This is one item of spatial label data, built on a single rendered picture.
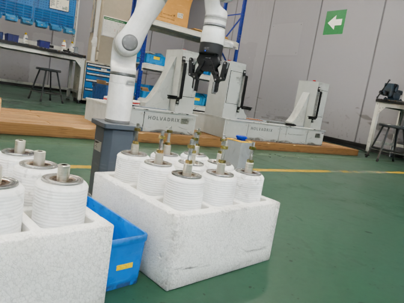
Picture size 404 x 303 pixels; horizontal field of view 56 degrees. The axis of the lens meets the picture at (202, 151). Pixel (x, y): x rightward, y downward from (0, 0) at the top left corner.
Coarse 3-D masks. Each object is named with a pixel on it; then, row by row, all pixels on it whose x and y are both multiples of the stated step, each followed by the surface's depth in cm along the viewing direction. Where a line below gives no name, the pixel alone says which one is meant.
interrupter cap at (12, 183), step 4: (4, 176) 66; (4, 180) 65; (8, 180) 65; (12, 180) 65; (16, 180) 65; (4, 184) 63; (8, 184) 62; (12, 184) 63; (16, 184) 63; (0, 188) 60; (4, 188) 61; (8, 188) 61
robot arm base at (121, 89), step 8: (112, 80) 133; (120, 80) 132; (128, 80) 133; (112, 88) 133; (120, 88) 133; (128, 88) 134; (112, 96) 134; (120, 96) 133; (128, 96) 135; (112, 104) 134; (120, 104) 134; (128, 104) 135; (112, 112) 134; (120, 112) 134; (128, 112) 136; (112, 120) 134; (120, 120) 135; (128, 120) 137
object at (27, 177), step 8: (16, 168) 76; (24, 168) 75; (56, 168) 79; (16, 176) 76; (24, 176) 75; (32, 176) 75; (40, 176) 76; (24, 184) 75; (32, 184) 75; (32, 192) 76; (24, 200) 76; (32, 200) 76
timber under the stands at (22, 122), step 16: (16, 112) 298; (32, 112) 315; (48, 112) 332; (0, 128) 241; (16, 128) 247; (32, 128) 252; (48, 128) 258; (64, 128) 264; (80, 128) 271; (176, 144) 320; (208, 144) 339; (256, 144) 372; (272, 144) 385; (288, 144) 399; (304, 144) 427
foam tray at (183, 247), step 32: (96, 192) 109; (128, 192) 97; (160, 224) 87; (192, 224) 86; (224, 224) 94; (256, 224) 104; (160, 256) 87; (192, 256) 89; (224, 256) 97; (256, 256) 107
